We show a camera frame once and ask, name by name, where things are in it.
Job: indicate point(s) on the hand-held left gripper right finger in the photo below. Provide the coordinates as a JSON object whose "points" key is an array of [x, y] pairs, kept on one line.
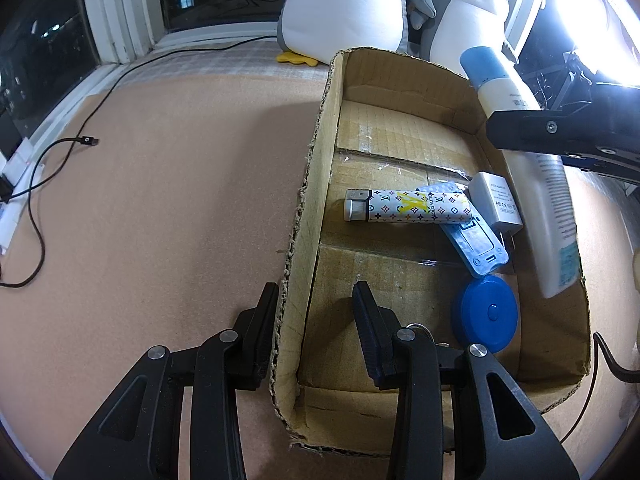
{"points": [[367, 332]]}

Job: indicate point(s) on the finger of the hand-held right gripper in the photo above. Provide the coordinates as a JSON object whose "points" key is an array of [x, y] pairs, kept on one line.
{"points": [[610, 166], [525, 130]]}

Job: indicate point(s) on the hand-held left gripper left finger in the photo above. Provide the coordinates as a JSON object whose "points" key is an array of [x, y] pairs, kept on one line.
{"points": [[260, 320]]}

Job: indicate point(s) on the cardboard box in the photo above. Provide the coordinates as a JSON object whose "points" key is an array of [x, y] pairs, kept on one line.
{"points": [[380, 270]]}

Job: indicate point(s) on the white charger adapter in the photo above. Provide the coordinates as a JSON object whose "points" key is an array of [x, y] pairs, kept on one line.
{"points": [[495, 200]]}

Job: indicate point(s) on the white tube with blue cap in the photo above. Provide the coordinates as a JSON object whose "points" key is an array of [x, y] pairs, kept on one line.
{"points": [[552, 220]]}

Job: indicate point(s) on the blue blister pack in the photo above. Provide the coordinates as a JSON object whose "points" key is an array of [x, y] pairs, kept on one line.
{"points": [[440, 187]]}

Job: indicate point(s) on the round blue tape measure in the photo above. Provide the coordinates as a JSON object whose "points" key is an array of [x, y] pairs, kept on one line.
{"points": [[487, 315]]}

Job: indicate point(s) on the blue plastic device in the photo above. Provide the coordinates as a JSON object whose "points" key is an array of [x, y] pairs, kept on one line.
{"points": [[477, 250]]}

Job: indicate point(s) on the patterned white lighter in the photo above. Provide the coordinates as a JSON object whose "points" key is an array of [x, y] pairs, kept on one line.
{"points": [[415, 207]]}

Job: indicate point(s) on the black tripod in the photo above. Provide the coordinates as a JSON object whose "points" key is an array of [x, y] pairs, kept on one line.
{"points": [[575, 67]]}

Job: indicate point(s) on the small penguin plush toy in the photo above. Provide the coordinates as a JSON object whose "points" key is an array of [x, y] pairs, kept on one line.
{"points": [[465, 25]]}

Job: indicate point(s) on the large penguin plush toy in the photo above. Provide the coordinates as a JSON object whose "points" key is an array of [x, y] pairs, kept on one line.
{"points": [[345, 5]]}

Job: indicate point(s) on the white power strip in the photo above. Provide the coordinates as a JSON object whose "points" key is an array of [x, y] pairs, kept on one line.
{"points": [[17, 167]]}

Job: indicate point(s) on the black power adapter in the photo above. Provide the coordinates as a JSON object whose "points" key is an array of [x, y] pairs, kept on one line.
{"points": [[4, 187]]}

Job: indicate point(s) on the white window frame post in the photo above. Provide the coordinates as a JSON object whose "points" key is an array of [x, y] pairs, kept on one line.
{"points": [[122, 5]]}

